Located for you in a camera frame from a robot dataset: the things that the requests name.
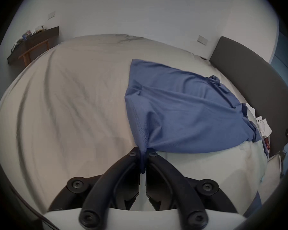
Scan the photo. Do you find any blue shirt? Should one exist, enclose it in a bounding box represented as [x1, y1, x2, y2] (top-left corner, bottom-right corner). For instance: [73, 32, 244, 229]
[124, 59, 258, 174]

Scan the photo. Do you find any dark wall shelf with clutter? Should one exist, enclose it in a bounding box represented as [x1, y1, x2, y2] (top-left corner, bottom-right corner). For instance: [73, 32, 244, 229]
[7, 26, 60, 66]

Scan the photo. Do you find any white crumpled paper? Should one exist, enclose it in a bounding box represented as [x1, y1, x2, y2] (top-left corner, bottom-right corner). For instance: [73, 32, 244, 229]
[245, 103, 273, 138]

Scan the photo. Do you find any wooden chair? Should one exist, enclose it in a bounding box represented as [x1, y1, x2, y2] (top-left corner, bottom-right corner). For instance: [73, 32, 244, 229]
[18, 39, 50, 67]

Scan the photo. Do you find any bed with beige sheet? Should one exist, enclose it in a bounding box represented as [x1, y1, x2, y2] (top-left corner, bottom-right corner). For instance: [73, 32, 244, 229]
[0, 34, 269, 213]

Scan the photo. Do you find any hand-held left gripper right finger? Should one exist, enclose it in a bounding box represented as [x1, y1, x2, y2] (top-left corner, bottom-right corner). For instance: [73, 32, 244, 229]
[145, 149, 238, 230]

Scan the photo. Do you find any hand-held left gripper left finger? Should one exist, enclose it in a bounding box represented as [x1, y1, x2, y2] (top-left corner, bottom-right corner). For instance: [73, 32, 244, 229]
[48, 147, 141, 230]

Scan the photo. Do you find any dark grey padded headboard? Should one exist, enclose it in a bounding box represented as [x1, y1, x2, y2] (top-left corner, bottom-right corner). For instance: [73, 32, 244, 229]
[209, 36, 288, 157]

